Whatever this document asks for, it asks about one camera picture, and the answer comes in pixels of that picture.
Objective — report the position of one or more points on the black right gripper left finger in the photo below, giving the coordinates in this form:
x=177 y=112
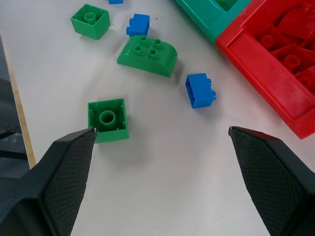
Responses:
x=61 y=177

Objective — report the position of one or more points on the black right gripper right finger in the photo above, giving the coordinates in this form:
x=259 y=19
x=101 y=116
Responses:
x=268 y=177

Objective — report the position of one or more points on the green square building block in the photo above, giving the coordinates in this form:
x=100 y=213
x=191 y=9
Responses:
x=91 y=20
x=108 y=120

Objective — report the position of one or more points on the red plastic bin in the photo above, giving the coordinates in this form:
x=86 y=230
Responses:
x=261 y=68

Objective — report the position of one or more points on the blue small building block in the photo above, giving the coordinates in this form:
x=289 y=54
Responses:
x=115 y=1
x=138 y=25
x=200 y=91

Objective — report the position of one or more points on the green curved building block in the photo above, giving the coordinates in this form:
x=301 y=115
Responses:
x=148 y=55

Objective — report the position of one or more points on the red sloped building block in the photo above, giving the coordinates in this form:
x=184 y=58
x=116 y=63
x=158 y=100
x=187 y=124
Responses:
x=294 y=22

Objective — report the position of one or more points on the green plastic bin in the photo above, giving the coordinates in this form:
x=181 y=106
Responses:
x=209 y=12

